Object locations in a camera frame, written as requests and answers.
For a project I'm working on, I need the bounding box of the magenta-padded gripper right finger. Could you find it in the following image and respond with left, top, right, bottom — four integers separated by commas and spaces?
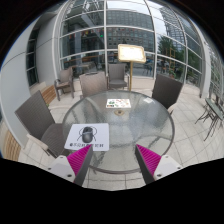
134, 143, 184, 185

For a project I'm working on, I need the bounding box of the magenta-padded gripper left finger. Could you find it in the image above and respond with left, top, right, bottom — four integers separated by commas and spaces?
47, 143, 94, 187

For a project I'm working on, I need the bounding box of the black computer mouse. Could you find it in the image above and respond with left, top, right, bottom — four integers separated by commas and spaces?
81, 126, 95, 143

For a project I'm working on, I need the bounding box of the white printed mouse pad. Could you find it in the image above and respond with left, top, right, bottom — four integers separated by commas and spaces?
64, 122, 110, 152

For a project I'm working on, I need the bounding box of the tan tape roll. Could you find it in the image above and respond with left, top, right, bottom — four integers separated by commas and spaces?
113, 109, 126, 117

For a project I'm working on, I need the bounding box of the grey wicker chair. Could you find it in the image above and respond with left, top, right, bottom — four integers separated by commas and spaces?
14, 89, 73, 158
151, 73, 184, 112
107, 63, 131, 91
78, 71, 109, 100
54, 66, 75, 102

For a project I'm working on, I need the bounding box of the colourful picture menu card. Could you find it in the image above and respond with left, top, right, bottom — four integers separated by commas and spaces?
105, 98, 132, 109

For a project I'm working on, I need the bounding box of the wooden slatted bench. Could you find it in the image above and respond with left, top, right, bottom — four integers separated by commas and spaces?
2, 129, 22, 162
39, 84, 58, 106

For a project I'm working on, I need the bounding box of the green metal outdoor table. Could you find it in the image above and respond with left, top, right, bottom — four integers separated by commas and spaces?
195, 96, 224, 142

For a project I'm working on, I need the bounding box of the gold framed menu stand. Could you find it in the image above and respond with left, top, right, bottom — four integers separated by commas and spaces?
117, 43, 147, 92

